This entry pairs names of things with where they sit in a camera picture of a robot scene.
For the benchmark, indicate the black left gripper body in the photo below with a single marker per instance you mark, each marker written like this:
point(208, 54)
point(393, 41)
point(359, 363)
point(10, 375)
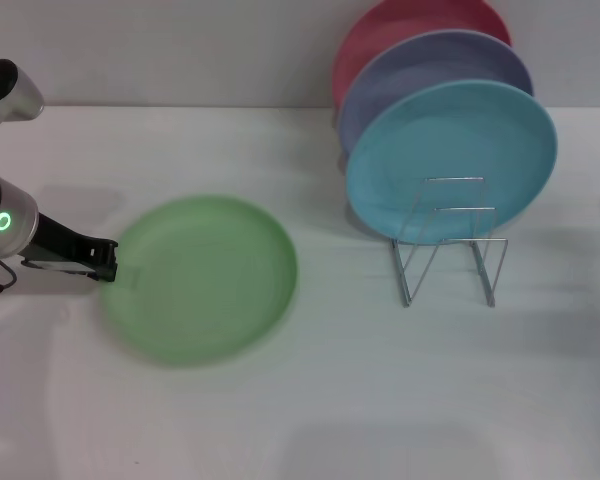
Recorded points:
point(55, 240)

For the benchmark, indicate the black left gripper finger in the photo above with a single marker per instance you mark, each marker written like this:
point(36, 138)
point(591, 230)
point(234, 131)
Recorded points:
point(105, 257)

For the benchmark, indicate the green round plate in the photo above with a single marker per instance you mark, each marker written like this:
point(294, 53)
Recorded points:
point(200, 280)

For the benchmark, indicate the red round plate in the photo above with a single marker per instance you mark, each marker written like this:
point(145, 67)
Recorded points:
point(380, 35)

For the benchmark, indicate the teal blue round plate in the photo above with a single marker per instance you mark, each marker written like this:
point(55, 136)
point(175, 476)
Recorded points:
point(445, 145)

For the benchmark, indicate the purple round plate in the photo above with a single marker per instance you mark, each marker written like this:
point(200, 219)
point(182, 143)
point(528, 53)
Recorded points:
point(430, 65)

